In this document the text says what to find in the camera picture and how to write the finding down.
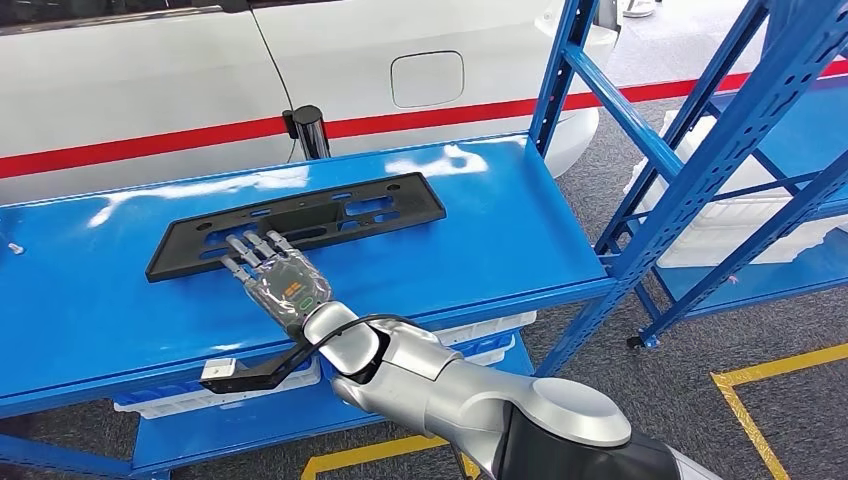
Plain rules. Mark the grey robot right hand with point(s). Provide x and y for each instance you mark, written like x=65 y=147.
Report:
x=285 y=285

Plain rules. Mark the black plastic plate holder part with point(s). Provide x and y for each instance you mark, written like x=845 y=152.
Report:
x=166 y=265

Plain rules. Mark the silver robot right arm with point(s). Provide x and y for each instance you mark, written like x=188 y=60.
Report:
x=464 y=397

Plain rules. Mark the blue metal shelf rack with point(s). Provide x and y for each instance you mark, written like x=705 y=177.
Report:
x=815 y=132
x=497 y=232

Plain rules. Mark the white plastic crate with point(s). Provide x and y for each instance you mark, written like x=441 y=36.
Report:
x=738 y=173
x=490 y=326
x=199 y=401
x=702 y=238

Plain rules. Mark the yellow floor tape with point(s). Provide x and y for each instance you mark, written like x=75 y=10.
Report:
x=788 y=364
x=371 y=452

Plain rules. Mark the red barrier belt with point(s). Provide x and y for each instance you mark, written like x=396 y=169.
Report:
x=132 y=148
x=430 y=118

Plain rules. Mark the white car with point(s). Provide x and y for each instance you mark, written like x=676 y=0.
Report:
x=132 y=73

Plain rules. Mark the small clear screw piece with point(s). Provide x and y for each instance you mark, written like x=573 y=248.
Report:
x=16 y=249

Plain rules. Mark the black camera bracket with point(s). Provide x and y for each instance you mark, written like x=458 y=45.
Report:
x=258 y=383

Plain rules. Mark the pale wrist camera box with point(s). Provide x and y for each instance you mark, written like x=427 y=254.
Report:
x=218 y=370

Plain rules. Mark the black barrier post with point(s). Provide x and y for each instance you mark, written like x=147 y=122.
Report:
x=310 y=132

